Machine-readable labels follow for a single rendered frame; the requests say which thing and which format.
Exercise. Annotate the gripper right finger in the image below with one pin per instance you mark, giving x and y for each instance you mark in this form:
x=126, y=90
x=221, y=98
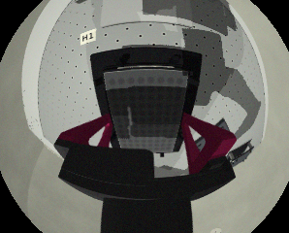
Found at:
x=218, y=142

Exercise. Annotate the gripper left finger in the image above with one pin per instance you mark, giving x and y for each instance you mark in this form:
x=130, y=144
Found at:
x=82, y=133

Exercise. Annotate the dark grey flat plate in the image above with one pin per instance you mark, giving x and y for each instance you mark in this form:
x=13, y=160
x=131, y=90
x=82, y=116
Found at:
x=201, y=141

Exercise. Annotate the grey perforated base plate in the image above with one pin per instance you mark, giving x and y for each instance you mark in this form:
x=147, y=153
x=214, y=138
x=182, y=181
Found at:
x=231, y=84

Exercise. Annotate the grey tower with black slots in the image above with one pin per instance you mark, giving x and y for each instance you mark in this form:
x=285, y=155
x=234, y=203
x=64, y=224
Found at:
x=115, y=12

